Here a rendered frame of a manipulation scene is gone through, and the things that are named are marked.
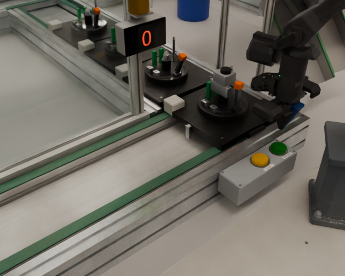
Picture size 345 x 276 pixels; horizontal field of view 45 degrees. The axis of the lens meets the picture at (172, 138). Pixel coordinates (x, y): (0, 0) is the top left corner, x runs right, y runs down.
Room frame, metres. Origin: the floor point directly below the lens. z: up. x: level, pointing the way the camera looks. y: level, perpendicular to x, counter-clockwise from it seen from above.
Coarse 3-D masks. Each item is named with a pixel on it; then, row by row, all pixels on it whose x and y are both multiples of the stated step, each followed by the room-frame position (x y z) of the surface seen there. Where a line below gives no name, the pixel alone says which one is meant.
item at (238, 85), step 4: (232, 84) 0.97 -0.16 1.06; (236, 84) 0.95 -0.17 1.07; (240, 84) 0.94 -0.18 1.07; (236, 88) 0.94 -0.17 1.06; (240, 88) 0.94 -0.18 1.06; (236, 92) 0.95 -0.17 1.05; (240, 92) 0.95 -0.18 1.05; (236, 96) 0.95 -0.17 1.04; (240, 96) 0.95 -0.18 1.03; (236, 100) 0.94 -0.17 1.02; (236, 104) 0.94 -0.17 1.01
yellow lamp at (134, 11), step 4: (128, 0) 0.95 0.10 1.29; (132, 0) 0.94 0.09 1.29; (136, 0) 0.94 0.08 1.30; (140, 0) 0.94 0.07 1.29; (144, 0) 0.94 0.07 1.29; (148, 0) 0.96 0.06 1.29; (128, 4) 0.95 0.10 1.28; (132, 4) 0.94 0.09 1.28; (136, 4) 0.94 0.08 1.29; (140, 4) 0.94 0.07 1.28; (144, 4) 0.94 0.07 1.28; (148, 4) 0.95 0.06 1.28; (128, 8) 0.95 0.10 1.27; (132, 8) 0.94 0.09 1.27; (136, 8) 0.94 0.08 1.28; (140, 8) 0.94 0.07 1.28; (144, 8) 0.94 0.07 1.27; (148, 8) 0.95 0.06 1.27; (132, 12) 0.94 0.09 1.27; (136, 12) 0.94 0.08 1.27; (140, 12) 0.94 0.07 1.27; (144, 12) 0.94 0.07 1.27
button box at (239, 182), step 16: (240, 160) 0.77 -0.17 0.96; (272, 160) 0.77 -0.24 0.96; (288, 160) 0.79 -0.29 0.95; (224, 176) 0.72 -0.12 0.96; (240, 176) 0.72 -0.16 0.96; (256, 176) 0.72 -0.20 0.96; (272, 176) 0.75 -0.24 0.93; (224, 192) 0.71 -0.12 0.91; (240, 192) 0.68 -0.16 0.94; (256, 192) 0.72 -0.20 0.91
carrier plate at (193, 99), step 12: (192, 96) 1.05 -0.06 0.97; (252, 96) 1.05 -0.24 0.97; (180, 108) 0.99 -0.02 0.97; (192, 108) 0.99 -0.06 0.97; (180, 120) 0.95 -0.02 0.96; (192, 120) 0.93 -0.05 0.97; (204, 120) 0.93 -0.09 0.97; (240, 120) 0.93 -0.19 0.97; (252, 120) 0.93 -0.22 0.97; (264, 120) 0.93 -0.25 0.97; (204, 132) 0.88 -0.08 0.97; (216, 132) 0.88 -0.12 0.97; (228, 132) 0.88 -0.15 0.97; (240, 132) 0.88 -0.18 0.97; (216, 144) 0.84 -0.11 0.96; (228, 144) 0.84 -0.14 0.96
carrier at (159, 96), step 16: (160, 48) 1.23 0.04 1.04; (144, 64) 1.26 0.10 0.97; (160, 64) 1.22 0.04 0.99; (176, 64) 1.22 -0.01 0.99; (192, 64) 1.26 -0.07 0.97; (144, 80) 1.15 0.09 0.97; (160, 80) 1.12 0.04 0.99; (176, 80) 1.13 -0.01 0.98; (192, 80) 1.15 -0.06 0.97; (208, 80) 1.15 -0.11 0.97; (160, 96) 1.05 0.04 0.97
